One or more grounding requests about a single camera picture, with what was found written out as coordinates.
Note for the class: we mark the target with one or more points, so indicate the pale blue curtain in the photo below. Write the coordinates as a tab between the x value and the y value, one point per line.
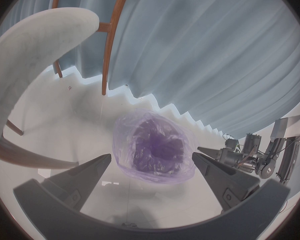
190	46

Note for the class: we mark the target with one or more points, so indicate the purple plastic bag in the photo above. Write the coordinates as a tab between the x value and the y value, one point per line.
152	146

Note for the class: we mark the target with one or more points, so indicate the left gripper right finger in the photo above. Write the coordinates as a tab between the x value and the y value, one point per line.
227	184

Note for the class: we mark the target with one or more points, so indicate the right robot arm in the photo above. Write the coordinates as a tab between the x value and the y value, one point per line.
287	126

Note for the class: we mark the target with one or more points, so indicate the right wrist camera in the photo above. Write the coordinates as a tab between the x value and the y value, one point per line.
230	144

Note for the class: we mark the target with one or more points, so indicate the white trash bin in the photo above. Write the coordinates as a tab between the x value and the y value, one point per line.
162	177

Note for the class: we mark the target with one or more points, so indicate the white cushioned wooden chair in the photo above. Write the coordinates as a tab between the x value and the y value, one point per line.
27	59

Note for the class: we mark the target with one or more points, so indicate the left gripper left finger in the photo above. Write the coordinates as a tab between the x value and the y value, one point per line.
75	184

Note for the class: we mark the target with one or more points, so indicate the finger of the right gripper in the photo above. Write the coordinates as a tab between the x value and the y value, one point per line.
210	152

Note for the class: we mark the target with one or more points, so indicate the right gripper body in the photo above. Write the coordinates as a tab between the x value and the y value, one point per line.
230	157

